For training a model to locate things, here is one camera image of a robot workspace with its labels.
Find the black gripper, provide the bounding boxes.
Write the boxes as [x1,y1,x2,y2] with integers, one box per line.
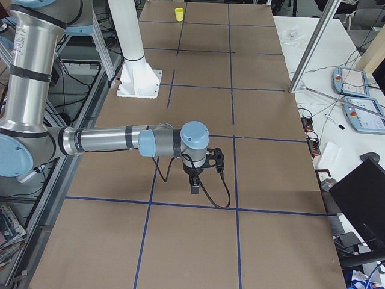
[182,158,205,194]

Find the yellow plastic cup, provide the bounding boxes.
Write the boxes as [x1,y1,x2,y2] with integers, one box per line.
[174,7,184,22]

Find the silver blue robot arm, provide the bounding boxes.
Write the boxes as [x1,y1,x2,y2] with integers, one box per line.
[1,1,209,187]

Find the stack of magazines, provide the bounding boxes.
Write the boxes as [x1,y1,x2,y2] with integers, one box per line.
[1,203,27,270]

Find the brown paper table cover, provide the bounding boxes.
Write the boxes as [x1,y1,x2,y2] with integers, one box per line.
[29,1,345,288]

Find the orange black connector block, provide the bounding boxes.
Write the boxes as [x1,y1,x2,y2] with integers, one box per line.
[301,116,321,158]

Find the long metal rod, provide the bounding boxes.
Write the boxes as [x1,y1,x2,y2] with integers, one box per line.
[299,87,384,119]

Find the white paper sheet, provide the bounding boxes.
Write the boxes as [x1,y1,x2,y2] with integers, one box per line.
[315,141,347,170]

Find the black white marker pen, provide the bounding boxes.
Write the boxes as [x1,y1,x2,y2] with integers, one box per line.
[324,114,345,130]

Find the black monitor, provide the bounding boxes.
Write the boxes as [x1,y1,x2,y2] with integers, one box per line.
[330,159,384,250]

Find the clear plastic bag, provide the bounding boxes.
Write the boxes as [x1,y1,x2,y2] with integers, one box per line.
[279,26,308,48]

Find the upper teach pendant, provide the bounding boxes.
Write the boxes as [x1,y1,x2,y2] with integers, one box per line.
[332,66,370,98]

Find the teach pendant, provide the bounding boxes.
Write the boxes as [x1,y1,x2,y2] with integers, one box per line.
[332,66,370,98]
[343,96,384,135]

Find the lower teach pendant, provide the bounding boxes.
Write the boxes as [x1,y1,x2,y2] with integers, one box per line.
[343,96,384,135]

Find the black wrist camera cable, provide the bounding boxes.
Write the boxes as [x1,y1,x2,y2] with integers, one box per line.
[153,154,232,208]

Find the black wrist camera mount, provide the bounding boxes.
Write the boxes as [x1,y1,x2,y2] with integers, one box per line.
[200,148,224,170]

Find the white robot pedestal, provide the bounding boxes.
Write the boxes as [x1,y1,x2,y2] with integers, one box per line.
[108,0,162,99]

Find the aluminium frame post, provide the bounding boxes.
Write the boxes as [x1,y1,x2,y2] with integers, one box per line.
[289,0,341,93]

